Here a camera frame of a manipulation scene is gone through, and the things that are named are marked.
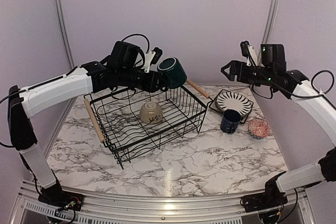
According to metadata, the wooden rack handle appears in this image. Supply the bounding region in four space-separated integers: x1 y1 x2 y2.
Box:
186 78 210 99
84 99 106 143

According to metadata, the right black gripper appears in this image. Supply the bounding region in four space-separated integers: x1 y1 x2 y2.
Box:
220 60 275 87

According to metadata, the left wooden rack handle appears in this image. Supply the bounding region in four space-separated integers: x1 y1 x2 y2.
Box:
84 99 106 143

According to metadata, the black wire dish rack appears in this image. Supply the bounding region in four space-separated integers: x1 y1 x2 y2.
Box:
84 84 213 165

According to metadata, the left aluminium corner post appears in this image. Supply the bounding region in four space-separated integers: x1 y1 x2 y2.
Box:
49 0 81 88

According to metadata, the square floral black-backed plate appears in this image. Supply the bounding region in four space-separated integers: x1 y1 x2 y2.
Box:
210 89 254 124

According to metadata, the aluminium corner post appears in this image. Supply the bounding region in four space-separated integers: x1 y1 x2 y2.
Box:
49 0 81 88
250 0 279 64

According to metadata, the beige ceramic bowl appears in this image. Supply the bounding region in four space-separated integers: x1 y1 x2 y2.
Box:
140 101 163 124

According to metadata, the white striped round plate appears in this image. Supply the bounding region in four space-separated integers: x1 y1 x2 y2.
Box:
215 91 252 117

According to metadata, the navy blue mug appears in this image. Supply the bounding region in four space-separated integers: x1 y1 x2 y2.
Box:
220 109 241 134

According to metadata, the right wooden rack handle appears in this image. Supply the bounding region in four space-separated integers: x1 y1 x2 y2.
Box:
186 78 210 99

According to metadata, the aluminium front frame rail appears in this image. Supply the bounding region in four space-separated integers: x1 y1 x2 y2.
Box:
15 186 316 224

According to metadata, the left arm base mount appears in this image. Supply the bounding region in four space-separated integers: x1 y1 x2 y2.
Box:
34 171 84 211

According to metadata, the right aluminium corner post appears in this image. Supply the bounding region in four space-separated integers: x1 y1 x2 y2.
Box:
250 0 279 64

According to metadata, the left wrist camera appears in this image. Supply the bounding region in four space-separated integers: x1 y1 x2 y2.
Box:
142 47 163 73

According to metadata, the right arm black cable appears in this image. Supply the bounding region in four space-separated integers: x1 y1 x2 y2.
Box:
251 69 335 100

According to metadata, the dark green mug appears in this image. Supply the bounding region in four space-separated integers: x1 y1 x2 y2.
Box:
157 57 187 89

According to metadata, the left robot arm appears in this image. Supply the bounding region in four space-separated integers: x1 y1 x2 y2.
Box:
6 41 167 206

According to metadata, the grey reindeer round plate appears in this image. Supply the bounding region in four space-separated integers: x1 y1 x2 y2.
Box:
213 96 222 112

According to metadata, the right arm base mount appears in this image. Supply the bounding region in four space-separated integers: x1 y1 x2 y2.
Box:
240 172 288 212

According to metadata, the blue white patterned bowl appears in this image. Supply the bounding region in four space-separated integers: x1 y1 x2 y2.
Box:
248 119 270 139

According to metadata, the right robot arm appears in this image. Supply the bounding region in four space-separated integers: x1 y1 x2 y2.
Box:
220 41 335 207

